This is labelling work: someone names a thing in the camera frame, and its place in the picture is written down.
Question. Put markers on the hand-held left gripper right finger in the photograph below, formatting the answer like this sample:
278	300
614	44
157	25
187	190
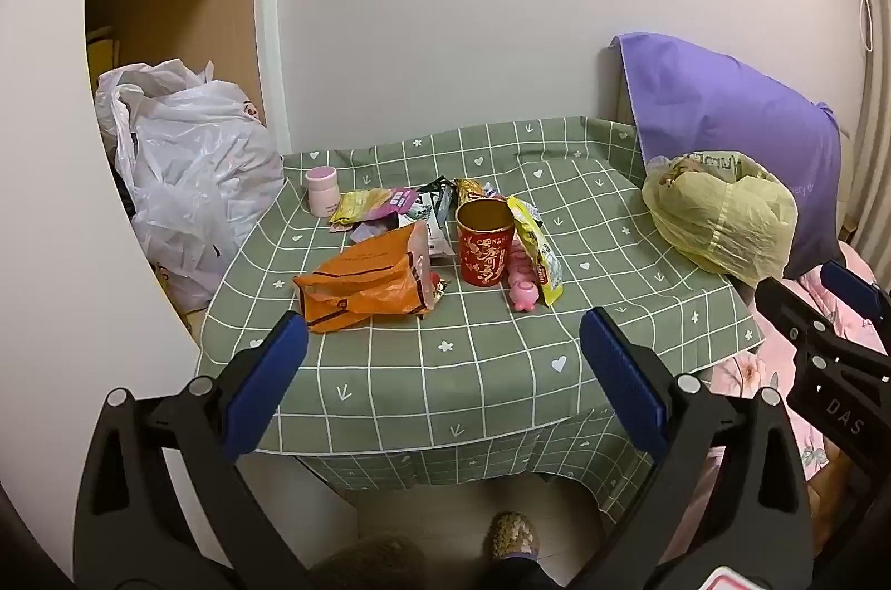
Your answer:
626	381

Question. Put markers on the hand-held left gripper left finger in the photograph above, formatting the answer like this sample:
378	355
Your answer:
271	374

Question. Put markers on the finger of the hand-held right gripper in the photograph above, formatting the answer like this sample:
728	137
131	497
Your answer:
790	308
849	287

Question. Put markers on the orange snack bag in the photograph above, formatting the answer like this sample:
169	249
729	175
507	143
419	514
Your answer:
362	283

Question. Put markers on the yellow snack packet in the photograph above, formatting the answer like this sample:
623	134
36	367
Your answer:
536	249

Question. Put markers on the small purple wrapper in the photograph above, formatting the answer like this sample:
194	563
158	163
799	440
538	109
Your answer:
372	229

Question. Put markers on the small red wrapper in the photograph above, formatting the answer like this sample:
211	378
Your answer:
437	285

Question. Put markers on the red paper cup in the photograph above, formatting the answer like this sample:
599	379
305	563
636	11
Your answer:
485	256

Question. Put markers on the yellow purple snack wrapper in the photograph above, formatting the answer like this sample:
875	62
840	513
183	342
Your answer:
362	205

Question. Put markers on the golden snack wrapper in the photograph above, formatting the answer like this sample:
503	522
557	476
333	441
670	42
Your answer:
470	187

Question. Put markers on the person's right forearm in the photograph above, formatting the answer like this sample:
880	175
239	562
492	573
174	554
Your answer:
832	485

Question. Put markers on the pink floral blanket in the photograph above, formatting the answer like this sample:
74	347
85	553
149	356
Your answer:
745	374

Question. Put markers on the beige curtain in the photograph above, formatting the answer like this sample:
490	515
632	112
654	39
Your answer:
873	144

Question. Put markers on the green checked tablecloth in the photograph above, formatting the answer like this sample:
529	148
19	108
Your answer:
431	367

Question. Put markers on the pink jar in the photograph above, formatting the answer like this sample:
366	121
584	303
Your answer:
322	196

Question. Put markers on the patterned knit slipper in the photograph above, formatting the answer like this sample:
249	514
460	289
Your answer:
514	534

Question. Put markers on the purple pillow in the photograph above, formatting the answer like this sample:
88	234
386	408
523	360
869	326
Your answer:
731	109

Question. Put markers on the white plastic bag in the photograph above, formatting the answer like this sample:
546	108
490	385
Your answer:
202	165

